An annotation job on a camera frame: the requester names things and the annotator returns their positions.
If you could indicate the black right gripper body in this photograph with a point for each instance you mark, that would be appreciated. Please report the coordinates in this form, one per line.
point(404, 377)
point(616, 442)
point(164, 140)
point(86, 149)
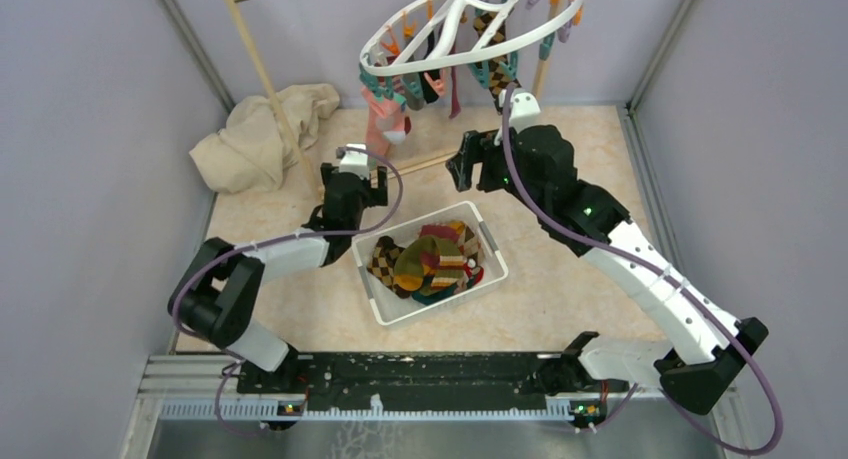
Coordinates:
point(482, 149)

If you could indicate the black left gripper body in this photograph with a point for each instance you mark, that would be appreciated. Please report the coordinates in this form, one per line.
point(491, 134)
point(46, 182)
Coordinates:
point(370, 195)

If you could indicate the pink sock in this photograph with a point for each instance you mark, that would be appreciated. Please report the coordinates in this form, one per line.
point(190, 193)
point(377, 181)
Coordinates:
point(387, 124)

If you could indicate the olive green orange sock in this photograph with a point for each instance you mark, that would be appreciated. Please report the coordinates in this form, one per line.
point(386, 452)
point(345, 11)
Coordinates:
point(429, 257)

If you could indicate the brown beige argyle sock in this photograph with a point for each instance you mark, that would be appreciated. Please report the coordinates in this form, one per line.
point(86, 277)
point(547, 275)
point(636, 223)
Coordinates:
point(469, 243)

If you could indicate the dark teal sock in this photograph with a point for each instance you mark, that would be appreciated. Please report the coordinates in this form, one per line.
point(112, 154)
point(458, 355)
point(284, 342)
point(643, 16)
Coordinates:
point(437, 296)

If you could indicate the red sock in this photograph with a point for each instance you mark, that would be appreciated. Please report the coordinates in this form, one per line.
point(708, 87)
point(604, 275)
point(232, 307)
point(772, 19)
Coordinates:
point(473, 272)

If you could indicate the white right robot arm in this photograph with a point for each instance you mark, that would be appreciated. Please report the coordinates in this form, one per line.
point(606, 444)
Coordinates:
point(696, 362)

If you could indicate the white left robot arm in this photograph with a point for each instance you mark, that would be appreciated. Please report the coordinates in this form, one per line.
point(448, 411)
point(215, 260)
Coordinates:
point(215, 299)

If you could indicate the white oval clip hanger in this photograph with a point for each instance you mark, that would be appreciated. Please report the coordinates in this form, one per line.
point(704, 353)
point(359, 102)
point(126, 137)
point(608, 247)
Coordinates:
point(423, 35)

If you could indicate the beige crumpled cloth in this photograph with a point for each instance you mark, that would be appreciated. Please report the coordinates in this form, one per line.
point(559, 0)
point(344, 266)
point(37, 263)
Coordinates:
point(249, 153)

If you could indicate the maroon purple sock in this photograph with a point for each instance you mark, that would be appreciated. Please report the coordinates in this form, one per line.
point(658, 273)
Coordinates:
point(455, 106)

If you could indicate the white plastic basket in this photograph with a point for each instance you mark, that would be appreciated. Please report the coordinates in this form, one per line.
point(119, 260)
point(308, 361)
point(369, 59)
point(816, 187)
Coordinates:
point(389, 310)

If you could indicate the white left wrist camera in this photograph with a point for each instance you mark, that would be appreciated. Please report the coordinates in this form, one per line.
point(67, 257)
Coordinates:
point(353, 159)

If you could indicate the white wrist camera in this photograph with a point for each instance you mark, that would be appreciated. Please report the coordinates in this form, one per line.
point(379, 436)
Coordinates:
point(353, 159)
point(520, 112)

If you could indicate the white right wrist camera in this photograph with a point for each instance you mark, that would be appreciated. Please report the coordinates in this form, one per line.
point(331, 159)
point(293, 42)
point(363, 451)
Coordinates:
point(520, 112)

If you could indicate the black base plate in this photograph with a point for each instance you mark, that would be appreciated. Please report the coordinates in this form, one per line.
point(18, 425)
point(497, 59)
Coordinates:
point(426, 382)

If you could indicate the aluminium front rail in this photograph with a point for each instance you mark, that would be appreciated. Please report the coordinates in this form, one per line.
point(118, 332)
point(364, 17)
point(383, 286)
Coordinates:
point(203, 387)

